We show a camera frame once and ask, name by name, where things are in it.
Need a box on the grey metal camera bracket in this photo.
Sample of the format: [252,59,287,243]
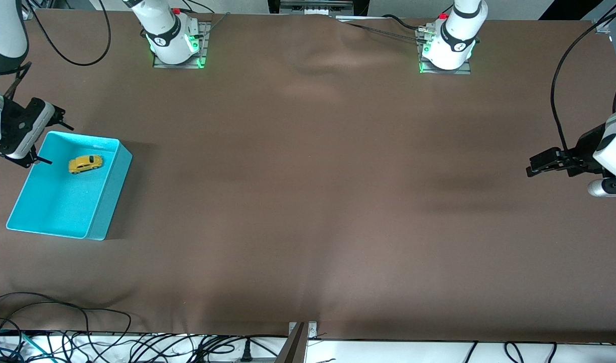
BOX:
[275,321,319,363]

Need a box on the brown table cloth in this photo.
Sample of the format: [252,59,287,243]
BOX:
[0,9,616,344]

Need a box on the teal plastic bin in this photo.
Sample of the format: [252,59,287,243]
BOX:
[6,131,133,241]

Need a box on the black looped cable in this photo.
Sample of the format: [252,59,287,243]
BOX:
[0,292,133,363]

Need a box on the yellow beetle toy car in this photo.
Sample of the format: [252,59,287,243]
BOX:
[68,154,103,175]

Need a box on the black base power cable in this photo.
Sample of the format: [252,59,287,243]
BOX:
[338,14,430,42]

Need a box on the black equipment rack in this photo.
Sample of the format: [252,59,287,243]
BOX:
[268,0,370,17]

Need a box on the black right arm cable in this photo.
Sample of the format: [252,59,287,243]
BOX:
[28,0,111,67]

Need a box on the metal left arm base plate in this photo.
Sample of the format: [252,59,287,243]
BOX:
[415,27,473,76]

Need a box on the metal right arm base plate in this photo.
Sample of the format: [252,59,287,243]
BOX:
[152,21,211,70]

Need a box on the teal cable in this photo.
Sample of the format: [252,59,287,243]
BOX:
[0,328,42,360]

